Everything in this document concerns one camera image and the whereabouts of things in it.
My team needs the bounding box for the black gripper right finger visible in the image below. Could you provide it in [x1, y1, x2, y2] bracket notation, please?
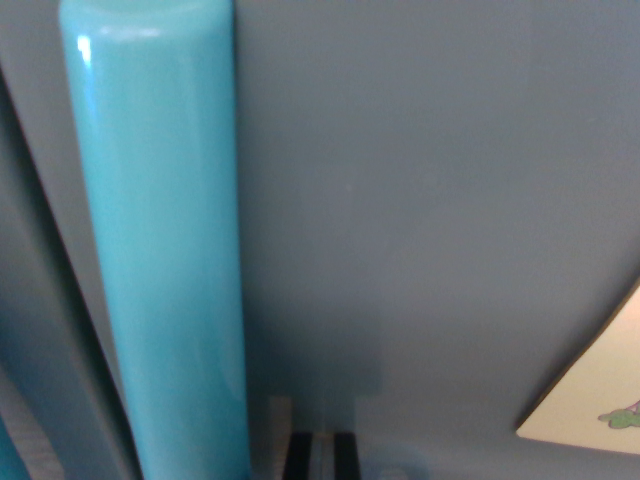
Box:
[322, 432, 362, 480]

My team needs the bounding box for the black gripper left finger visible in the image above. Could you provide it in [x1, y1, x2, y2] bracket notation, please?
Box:
[282, 432, 324, 480]

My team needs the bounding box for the teal handle of logo door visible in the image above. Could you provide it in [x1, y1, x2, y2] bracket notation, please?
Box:
[57, 0, 252, 480]

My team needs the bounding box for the grey fridge door with logo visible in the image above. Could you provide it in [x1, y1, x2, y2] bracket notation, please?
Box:
[0, 0, 640, 480]

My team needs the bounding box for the cream shopping list card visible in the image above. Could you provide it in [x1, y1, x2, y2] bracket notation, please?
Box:
[514, 278, 640, 457]

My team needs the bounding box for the grey fridge door with display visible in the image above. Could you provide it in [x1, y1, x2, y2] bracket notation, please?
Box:
[0, 64, 139, 480]

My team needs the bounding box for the teal handle of display door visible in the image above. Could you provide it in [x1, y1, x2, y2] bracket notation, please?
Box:
[0, 414, 32, 480]

